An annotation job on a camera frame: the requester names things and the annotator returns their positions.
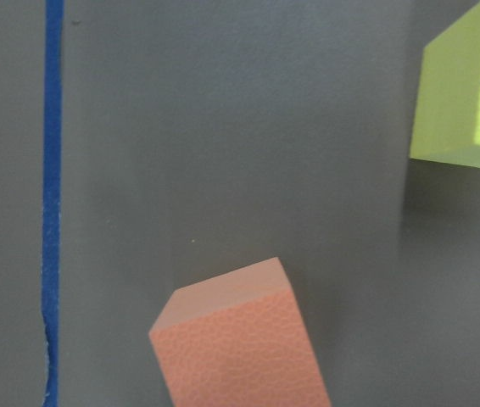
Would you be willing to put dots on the yellow foam block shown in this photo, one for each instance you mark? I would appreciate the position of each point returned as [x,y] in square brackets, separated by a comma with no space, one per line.
[446,127]

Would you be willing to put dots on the orange foam block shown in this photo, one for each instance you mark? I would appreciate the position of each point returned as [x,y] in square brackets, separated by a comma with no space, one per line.
[238,339]

